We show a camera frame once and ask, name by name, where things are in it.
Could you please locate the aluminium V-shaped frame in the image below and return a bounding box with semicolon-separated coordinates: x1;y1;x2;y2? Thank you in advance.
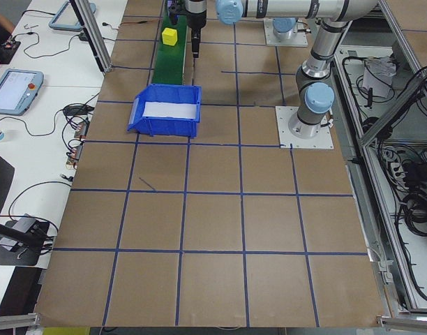
334;0;427;317

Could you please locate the small circuit board with wires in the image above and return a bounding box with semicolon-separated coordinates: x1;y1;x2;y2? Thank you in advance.
65;141;85;169
72;120;91;140

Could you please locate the aluminium profile post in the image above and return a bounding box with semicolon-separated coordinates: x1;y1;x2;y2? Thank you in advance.
69;0;114;73

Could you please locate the white plastic bag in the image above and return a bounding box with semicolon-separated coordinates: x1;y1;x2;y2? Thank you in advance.
361;55;398;100

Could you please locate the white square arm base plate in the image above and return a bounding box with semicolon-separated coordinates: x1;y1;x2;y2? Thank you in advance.
263;17;309;47
275;105;335;150

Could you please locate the blue plastic storage bin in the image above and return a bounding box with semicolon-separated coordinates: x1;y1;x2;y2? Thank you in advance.
125;84;203;137

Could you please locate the coiled black cable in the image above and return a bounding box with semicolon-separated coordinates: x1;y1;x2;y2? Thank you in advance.
400;190;427;238

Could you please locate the bare person forearm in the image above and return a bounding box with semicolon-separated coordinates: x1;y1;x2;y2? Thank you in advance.
0;9;16;48

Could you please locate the yellow foam block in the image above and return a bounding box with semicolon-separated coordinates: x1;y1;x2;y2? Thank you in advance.
161;27;179;47

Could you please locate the small black adapter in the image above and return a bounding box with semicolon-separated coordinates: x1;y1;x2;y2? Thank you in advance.
61;104;94;117

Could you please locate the black camera stand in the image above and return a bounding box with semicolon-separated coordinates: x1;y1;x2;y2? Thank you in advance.
0;213;57;268

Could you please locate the light blue teach pendant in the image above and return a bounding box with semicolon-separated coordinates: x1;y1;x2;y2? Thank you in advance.
48;1;97;32
0;68;45;117

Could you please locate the aluminium table corner profile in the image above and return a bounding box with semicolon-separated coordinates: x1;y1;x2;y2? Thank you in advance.
0;313;42;331
375;313;427;331

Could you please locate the white power strip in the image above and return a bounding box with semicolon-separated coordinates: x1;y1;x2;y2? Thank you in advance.
386;153;412;184

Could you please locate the green conveyor belt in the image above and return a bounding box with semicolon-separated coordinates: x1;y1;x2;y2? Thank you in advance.
151;0;195;86

